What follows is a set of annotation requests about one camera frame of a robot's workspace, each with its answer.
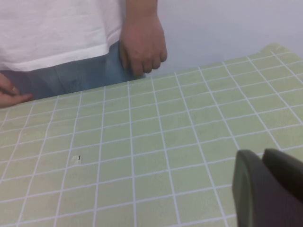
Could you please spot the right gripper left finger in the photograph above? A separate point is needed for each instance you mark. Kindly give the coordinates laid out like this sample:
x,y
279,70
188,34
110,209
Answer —
x,y
255,194

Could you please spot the person's right hand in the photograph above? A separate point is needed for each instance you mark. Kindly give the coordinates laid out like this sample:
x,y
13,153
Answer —
x,y
7,97

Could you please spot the green checked tablecloth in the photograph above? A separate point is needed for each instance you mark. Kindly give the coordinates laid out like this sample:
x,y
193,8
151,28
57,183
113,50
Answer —
x,y
151,142

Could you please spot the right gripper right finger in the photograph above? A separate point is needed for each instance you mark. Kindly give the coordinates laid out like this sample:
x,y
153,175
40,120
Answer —
x,y
286,170

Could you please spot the person's left hand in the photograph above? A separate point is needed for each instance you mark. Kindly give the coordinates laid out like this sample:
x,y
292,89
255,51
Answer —
x,y
142,42

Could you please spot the white t-shirt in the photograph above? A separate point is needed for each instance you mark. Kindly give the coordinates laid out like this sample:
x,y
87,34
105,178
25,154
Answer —
x,y
47,28

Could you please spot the person's left forearm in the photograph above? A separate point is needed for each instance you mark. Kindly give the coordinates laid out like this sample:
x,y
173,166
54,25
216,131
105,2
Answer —
x,y
142,6

